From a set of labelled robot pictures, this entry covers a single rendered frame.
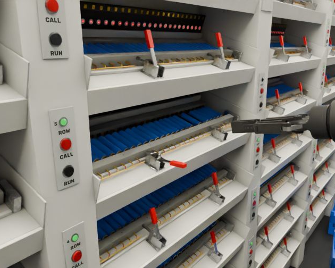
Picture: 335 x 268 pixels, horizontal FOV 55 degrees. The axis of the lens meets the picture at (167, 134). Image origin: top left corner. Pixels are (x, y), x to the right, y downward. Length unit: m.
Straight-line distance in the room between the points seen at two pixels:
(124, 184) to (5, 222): 0.21
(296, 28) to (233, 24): 0.70
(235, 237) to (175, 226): 0.38
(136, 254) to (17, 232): 0.31
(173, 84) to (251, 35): 0.40
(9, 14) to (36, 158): 0.19
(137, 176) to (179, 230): 0.24
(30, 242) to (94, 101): 0.23
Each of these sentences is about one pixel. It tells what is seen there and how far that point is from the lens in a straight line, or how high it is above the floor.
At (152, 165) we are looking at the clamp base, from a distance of 0.68.
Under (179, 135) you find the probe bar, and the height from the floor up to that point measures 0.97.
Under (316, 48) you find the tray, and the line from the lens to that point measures 1.66.
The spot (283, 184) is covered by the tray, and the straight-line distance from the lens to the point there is 1.59.
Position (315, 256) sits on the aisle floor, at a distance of 2.17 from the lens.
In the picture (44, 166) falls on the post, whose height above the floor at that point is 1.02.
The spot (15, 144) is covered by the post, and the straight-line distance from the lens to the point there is 0.53.
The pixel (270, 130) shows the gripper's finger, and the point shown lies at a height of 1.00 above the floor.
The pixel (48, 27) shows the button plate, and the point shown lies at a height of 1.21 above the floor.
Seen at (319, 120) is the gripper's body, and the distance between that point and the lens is 0.75.
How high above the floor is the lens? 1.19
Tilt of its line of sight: 15 degrees down
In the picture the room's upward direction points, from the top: 1 degrees counter-clockwise
